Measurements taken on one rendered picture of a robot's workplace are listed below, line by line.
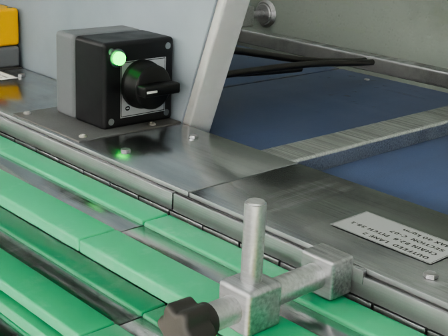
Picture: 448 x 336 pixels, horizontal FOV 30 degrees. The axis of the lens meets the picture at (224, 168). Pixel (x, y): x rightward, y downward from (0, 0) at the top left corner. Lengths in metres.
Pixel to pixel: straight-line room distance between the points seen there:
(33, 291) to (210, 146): 0.19
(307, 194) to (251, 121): 0.28
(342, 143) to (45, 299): 0.30
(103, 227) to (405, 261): 0.21
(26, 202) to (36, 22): 0.40
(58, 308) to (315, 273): 0.23
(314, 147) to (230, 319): 0.33
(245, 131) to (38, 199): 0.28
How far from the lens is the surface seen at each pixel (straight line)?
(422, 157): 0.82
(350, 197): 0.63
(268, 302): 0.46
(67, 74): 0.80
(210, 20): 0.76
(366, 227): 0.57
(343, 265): 0.50
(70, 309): 0.65
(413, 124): 0.87
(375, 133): 0.82
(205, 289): 0.51
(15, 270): 0.71
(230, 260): 0.55
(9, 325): 0.84
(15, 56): 1.03
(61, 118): 0.80
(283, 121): 0.90
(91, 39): 0.76
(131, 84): 0.75
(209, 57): 0.77
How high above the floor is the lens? 1.26
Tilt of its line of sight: 41 degrees down
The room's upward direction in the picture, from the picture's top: 104 degrees counter-clockwise
